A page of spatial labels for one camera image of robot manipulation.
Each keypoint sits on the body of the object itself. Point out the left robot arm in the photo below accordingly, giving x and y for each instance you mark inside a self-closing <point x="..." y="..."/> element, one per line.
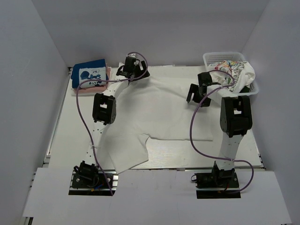
<point x="104" y="105"/>

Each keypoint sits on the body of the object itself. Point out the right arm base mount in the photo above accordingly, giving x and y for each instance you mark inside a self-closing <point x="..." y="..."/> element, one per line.
<point x="217" y="184"/>

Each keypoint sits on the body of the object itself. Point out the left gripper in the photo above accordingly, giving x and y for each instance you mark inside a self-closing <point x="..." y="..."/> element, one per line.
<point x="140" y="72"/>

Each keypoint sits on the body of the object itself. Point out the folded pink t-shirt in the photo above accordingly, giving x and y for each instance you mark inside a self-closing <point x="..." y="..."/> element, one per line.
<point x="93" y="90"/>

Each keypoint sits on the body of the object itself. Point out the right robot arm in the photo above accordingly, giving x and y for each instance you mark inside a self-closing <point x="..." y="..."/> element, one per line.
<point x="235" y="120"/>

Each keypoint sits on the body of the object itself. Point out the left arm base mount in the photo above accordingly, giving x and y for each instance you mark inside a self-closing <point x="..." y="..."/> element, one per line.
<point x="89" y="180"/>

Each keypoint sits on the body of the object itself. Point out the folded blue t-shirt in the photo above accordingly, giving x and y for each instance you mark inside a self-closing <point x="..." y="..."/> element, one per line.
<point x="93" y="71"/>

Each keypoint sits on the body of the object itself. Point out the dark green t-shirt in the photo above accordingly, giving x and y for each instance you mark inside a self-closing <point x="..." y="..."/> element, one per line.
<point x="245" y="90"/>

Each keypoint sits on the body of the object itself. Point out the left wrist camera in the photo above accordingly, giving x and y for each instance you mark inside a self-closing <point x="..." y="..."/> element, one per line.
<point x="133" y="55"/>

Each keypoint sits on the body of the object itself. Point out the white plastic basket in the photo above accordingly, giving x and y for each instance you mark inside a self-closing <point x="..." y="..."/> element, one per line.
<point x="213" y="57"/>

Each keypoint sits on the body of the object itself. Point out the white cartoon print t-shirt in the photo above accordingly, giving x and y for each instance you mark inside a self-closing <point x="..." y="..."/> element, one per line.
<point x="236" y="74"/>

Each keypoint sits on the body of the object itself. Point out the white t-shirt red print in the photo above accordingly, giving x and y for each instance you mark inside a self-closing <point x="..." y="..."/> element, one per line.
<point x="152" y="108"/>

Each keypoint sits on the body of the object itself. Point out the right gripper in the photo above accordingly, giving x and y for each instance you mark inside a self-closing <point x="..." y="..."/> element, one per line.
<point x="194" y="89"/>

